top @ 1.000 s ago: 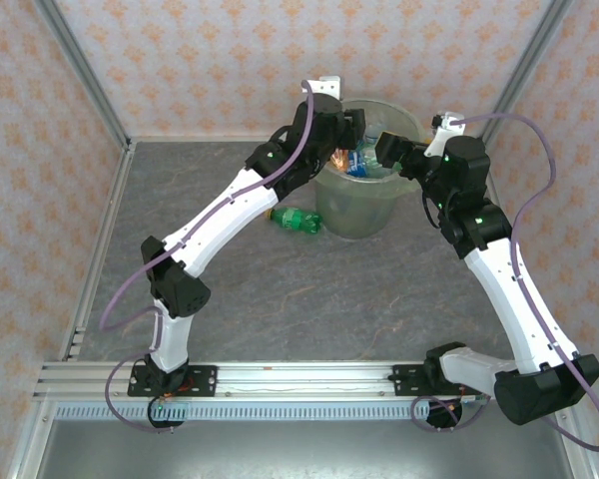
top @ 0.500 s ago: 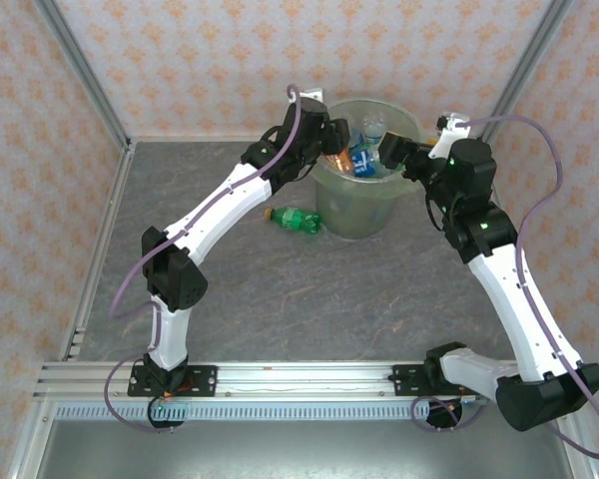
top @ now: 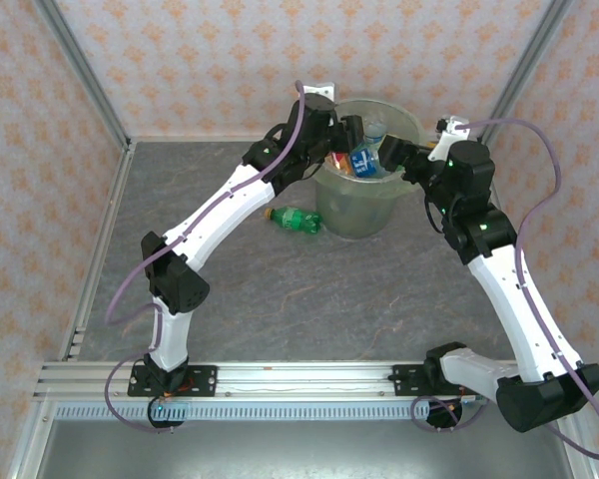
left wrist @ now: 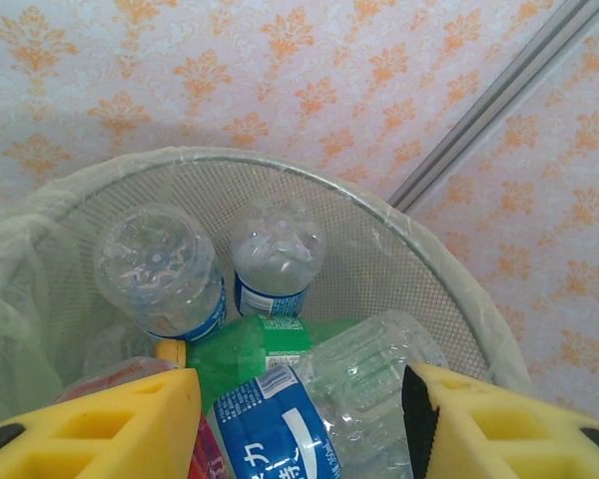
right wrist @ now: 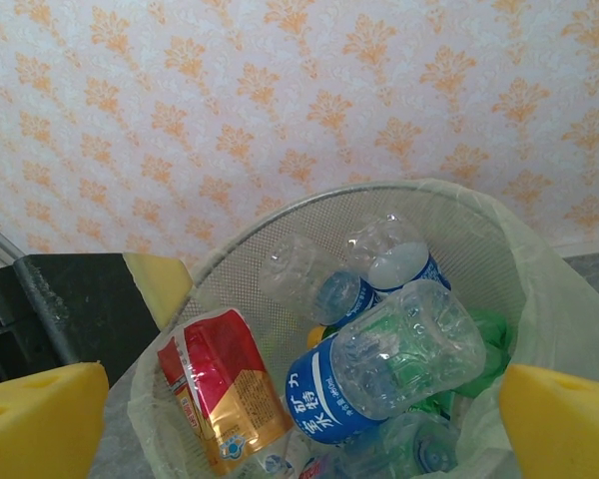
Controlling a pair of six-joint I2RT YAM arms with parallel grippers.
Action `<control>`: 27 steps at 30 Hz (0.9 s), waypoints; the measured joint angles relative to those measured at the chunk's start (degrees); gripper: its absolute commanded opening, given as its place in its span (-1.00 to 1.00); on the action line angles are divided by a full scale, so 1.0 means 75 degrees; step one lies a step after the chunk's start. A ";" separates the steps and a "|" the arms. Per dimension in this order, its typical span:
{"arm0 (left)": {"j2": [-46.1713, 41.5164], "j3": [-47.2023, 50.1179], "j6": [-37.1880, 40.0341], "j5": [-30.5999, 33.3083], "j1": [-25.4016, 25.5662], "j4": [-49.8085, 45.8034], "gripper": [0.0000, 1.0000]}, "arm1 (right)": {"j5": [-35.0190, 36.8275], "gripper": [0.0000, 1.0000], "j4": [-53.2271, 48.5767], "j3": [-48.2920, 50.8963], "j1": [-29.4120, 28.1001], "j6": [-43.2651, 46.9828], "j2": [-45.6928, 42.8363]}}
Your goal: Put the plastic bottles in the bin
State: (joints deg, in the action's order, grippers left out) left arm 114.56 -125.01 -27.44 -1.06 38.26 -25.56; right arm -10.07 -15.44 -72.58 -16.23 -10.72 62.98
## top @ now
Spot clear bottle blue cap barcode label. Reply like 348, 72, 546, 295
361, 118, 389, 147

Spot white-cap bottle Chinese blue label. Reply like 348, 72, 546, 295
349, 141, 386, 180

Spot red label bottle white cap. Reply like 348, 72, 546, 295
326, 151, 354, 175

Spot metal mesh bin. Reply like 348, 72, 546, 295
312, 98, 424, 239

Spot green soda bottle yellow cap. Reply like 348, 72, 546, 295
263, 205, 325, 237

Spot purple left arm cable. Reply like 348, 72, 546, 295
103, 79, 308, 435

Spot aluminium frame post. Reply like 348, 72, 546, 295
477, 0, 575, 149
33, 0, 134, 151

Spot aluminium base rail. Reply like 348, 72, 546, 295
32, 361, 573, 403

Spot aluminium table edge rail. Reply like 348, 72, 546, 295
57, 142, 139, 363

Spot grey slotted cable tray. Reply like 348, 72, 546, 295
54, 402, 430, 423

